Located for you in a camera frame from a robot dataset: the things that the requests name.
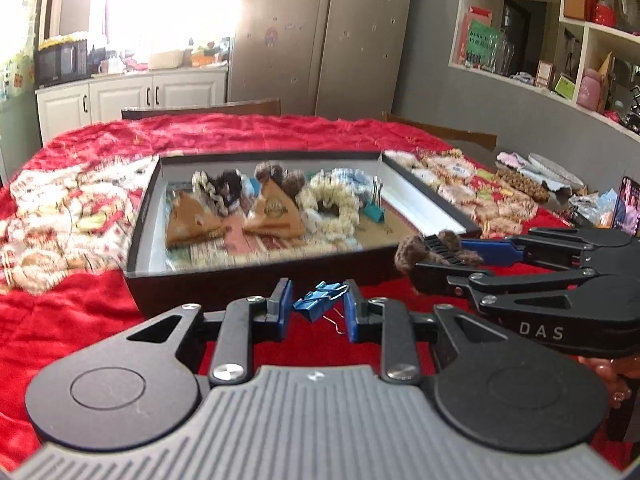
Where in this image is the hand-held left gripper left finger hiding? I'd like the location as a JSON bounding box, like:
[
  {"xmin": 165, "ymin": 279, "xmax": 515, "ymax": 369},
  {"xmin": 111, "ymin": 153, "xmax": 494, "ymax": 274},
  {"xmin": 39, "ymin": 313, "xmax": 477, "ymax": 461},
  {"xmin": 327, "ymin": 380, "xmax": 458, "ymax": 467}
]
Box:
[{"xmin": 122, "ymin": 278, "xmax": 294, "ymax": 387}]

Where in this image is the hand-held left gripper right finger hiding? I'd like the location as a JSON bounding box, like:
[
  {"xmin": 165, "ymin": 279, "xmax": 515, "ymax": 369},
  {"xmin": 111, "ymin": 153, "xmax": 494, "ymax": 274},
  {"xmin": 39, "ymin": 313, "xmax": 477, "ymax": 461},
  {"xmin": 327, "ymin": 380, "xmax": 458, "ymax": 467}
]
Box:
[{"xmin": 345, "ymin": 280, "xmax": 518, "ymax": 386}]

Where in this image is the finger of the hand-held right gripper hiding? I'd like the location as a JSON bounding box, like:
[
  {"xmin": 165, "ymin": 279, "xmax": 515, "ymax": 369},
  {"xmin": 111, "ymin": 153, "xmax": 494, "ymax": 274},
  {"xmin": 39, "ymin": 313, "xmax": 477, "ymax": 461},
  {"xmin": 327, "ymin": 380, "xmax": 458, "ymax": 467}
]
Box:
[
  {"xmin": 412, "ymin": 262, "xmax": 599, "ymax": 297},
  {"xmin": 462, "ymin": 227, "xmax": 634, "ymax": 262}
]

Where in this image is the blue binder clip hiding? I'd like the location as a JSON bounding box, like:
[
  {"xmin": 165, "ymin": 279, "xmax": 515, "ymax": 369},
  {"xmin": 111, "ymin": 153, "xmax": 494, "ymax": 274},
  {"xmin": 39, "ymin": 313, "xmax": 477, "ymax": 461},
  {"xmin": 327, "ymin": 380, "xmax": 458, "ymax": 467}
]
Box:
[{"xmin": 292, "ymin": 282, "xmax": 351, "ymax": 324}]

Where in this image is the brown furry hair claw clip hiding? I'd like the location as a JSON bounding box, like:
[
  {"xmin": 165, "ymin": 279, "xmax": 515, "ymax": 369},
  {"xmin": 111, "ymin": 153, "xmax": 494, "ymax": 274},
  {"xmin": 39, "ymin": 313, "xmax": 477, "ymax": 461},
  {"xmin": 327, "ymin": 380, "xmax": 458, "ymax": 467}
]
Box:
[{"xmin": 393, "ymin": 229, "xmax": 484, "ymax": 277}]

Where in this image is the black shallow cardboard box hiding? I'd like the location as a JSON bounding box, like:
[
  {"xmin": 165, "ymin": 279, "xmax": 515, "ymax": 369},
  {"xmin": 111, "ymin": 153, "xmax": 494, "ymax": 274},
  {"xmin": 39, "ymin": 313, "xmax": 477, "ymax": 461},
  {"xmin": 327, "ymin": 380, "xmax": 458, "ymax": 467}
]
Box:
[{"xmin": 124, "ymin": 149, "xmax": 484, "ymax": 319}]

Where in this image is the cream crocheted scrunchie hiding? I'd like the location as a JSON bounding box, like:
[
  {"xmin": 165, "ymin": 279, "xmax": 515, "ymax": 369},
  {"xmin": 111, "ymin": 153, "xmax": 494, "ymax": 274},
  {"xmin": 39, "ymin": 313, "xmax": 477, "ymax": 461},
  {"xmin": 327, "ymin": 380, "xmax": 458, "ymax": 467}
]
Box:
[{"xmin": 299, "ymin": 174, "xmax": 364, "ymax": 249}]

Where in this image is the round-label brown triangular packet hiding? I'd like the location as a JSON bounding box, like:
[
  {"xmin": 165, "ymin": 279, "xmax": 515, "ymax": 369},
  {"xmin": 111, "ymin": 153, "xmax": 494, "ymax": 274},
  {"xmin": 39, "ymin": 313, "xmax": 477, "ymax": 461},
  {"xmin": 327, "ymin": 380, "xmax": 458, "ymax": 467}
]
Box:
[{"xmin": 244, "ymin": 179, "xmax": 307, "ymax": 239}]

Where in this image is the teal binder clip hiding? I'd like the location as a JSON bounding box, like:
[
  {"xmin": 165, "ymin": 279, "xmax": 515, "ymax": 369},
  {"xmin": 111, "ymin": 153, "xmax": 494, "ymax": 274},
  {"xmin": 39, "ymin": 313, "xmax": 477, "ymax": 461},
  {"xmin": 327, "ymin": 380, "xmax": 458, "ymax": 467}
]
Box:
[{"xmin": 361, "ymin": 175, "xmax": 389, "ymax": 226}]

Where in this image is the plain brown triangular packet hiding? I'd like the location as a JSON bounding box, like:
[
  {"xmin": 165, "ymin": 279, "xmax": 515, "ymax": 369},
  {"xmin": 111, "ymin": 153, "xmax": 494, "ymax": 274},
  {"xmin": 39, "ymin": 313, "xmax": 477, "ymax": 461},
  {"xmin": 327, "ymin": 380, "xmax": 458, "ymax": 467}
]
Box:
[{"xmin": 166, "ymin": 191, "xmax": 229, "ymax": 249}]

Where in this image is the brown furry bear hair tie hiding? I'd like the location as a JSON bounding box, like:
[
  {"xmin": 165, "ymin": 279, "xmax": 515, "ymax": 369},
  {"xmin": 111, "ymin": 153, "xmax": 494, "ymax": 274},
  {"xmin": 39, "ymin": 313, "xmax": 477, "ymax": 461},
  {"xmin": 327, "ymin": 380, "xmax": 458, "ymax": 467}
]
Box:
[{"xmin": 254, "ymin": 160, "xmax": 307, "ymax": 197}]

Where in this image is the black scrunchie with white trim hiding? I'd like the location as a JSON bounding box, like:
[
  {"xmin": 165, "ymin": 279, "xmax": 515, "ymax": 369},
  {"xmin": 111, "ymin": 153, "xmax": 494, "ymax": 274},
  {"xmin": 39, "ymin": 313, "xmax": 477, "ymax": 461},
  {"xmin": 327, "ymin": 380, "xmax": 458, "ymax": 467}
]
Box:
[{"xmin": 192, "ymin": 169, "xmax": 247, "ymax": 217}]

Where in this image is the light blue crocheted scrunchie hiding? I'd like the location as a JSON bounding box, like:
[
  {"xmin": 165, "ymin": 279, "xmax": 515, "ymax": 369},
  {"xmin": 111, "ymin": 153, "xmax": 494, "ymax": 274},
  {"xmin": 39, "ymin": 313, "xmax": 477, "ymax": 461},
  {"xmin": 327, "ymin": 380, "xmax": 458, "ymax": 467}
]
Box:
[{"xmin": 311, "ymin": 166, "xmax": 374, "ymax": 197}]

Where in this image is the person's right hand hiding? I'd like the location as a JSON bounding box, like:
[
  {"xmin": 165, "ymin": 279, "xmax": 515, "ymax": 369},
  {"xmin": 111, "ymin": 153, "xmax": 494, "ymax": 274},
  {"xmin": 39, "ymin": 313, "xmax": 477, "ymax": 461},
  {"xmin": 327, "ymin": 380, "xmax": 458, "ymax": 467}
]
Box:
[{"xmin": 579, "ymin": 357, "xmax": 640, "ymax": 407}]

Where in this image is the wooden bead trivet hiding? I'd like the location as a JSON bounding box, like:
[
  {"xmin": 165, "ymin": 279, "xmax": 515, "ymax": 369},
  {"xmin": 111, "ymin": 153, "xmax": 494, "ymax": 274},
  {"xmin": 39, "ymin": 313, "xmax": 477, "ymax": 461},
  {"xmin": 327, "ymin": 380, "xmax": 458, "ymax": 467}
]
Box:
[{"xmin": 494, "ymin": 167, "xmax": 552, "ymax": 204}]

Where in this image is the white plate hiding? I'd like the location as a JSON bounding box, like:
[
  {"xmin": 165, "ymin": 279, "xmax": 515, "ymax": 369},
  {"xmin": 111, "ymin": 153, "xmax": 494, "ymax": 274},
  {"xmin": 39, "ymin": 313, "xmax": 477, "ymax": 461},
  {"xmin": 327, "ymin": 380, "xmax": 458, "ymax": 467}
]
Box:
[{"xmin": 527, "ymin": 152, "xmax": 584, "ymax": 187}]

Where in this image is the smartphone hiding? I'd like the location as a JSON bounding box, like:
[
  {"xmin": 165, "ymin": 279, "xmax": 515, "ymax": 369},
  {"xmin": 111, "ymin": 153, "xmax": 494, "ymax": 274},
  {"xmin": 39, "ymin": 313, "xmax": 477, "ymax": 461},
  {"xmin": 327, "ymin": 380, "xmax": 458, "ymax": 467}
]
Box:
[{"xmin": 610, "ymin": 175, "xmax": 640, "ymax": 237}]

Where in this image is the dark wooden chair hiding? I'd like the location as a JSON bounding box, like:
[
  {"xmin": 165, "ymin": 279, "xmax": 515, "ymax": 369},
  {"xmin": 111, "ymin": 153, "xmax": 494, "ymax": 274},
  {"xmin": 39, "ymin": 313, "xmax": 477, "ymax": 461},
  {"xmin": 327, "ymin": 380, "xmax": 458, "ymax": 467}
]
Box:
[
  {"xmin": 382, "ymin": 112, "xmax": 499, "ymax": 152},
  {"xmin": 121, "ymin": 98, "xmax": 282, "ymax": 122}
]

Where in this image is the pink thermos bottle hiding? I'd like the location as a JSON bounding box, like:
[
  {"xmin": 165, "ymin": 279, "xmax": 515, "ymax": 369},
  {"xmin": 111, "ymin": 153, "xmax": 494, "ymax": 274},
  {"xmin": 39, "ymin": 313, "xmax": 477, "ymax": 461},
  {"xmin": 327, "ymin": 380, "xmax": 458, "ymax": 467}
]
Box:
[{"xmin": 577, "ymin": 69, "xmax": 604, "ymax": 112}]

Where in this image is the green sign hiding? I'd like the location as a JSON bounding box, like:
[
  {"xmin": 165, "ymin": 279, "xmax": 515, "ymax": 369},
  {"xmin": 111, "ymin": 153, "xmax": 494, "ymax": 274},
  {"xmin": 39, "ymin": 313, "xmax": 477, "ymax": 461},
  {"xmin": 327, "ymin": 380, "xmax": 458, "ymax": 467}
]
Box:
[{"xmin": 464, "ymin": 20, "xmax": 504, "ymax": 69}]

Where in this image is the red printed blanket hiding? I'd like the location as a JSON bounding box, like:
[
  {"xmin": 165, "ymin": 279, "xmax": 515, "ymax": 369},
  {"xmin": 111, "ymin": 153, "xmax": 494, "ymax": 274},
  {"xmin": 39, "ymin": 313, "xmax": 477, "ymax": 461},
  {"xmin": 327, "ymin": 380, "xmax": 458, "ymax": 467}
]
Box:
[{"xmin": 0, "ymin": 112, "xmax": 640, "ymax": 461}]

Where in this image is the white kitchen cabinet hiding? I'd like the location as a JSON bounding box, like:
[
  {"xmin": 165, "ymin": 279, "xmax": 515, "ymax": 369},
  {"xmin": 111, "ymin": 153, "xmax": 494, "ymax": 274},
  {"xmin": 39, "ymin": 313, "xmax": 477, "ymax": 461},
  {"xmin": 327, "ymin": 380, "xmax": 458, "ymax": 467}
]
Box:
[{"xmin": 35, "ymin": 68, "xmax": 229, "ymax": 147}]

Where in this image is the white plastic tub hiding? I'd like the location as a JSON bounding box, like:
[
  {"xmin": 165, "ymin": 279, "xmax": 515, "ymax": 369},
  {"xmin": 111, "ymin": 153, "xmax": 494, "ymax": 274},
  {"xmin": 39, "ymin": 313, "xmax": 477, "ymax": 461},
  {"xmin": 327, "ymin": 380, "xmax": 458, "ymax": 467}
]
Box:
[{"xmin": 148, "ymin": 49, "xmax": 184, "ymax": 71}]

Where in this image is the silver refrigerator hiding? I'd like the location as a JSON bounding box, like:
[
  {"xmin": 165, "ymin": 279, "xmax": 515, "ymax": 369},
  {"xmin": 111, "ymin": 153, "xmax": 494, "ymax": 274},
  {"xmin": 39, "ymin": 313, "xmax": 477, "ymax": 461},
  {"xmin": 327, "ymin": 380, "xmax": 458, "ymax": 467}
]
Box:
[{"xmin": 227, "ymin": 0, "xmax": 417, "ymax": 119}]

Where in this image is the black microwave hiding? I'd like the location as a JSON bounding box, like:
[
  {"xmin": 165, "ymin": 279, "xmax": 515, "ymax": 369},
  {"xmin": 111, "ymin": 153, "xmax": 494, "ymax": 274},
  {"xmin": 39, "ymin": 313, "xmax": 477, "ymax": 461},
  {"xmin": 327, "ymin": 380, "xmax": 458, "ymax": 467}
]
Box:
[{"xmin": 33, "ymin": 39, "xmax": 91, "ymax": 88}]

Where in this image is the white wall shelf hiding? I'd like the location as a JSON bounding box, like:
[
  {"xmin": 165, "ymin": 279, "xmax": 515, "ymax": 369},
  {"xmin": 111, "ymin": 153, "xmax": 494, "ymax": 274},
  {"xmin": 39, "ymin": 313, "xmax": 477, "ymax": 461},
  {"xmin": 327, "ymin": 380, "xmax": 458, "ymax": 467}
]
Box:
[{"xmin": 447, "ymin": 0, "xmax": 640, "ymax": 137}]

